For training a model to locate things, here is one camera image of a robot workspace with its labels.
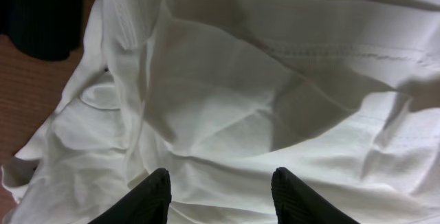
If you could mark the black folded garment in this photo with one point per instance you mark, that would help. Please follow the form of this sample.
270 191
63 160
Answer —
43 29

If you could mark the white printed t-shirt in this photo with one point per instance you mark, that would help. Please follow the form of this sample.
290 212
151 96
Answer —
221 93

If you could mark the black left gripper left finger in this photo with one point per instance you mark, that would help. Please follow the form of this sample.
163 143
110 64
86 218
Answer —
147 203

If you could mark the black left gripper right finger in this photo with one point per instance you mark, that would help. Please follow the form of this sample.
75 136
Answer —
296 203

